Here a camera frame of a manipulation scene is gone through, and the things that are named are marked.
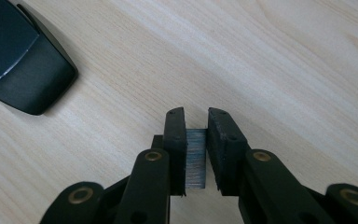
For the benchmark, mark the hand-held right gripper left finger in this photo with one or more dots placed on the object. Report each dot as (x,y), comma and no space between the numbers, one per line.
(177,155)

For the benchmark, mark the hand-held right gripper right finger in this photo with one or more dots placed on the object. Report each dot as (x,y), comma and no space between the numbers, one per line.
(225,149)

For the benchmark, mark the silver staple strip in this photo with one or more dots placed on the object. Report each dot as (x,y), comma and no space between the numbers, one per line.
(195,158)

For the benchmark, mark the black stapler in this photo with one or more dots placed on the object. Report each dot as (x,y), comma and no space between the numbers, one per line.
(18,62)

